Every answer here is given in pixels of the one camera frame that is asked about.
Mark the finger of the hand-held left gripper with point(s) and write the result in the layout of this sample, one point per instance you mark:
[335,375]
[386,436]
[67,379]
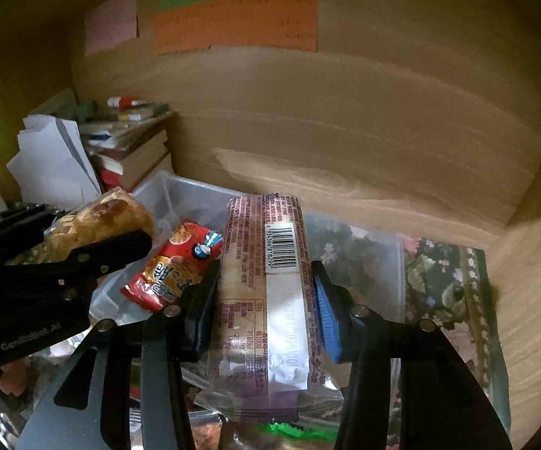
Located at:
[101,255]
[17,218]

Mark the clear plastic container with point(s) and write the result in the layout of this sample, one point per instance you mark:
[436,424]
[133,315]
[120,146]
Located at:
[191,188]

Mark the red snack packet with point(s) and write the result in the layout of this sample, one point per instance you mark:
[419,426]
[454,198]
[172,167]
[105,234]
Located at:
[167,267]

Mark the orange brown snack packet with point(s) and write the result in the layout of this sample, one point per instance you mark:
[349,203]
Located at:
[207,433]

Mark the green wrapper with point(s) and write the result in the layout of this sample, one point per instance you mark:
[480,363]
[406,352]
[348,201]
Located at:
[298,431]

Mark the white red glue stick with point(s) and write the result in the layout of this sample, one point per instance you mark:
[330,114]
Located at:
[127,101]

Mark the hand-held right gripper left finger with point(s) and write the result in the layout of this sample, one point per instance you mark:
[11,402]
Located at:
[197,323]

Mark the white folded papers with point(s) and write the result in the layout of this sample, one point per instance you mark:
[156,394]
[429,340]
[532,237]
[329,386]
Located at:
[50,159]

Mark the dark floral cloth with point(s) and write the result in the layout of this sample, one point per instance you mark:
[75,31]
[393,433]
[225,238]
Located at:
[439,267]

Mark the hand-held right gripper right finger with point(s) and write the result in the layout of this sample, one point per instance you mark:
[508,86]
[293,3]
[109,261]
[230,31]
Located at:
[325,321]

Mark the stack of books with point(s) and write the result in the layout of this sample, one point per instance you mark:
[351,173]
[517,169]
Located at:
[130,150]

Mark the orange sticky note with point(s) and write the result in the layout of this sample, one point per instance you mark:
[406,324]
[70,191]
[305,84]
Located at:
[237,23]

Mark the clear bread packet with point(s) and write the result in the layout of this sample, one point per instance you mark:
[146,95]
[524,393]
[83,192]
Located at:
[111,211]

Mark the clear biscuit packet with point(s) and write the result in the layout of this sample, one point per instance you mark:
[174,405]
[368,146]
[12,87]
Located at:
[261,290]

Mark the pink sticky note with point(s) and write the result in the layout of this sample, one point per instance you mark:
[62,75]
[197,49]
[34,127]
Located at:
[111,21]

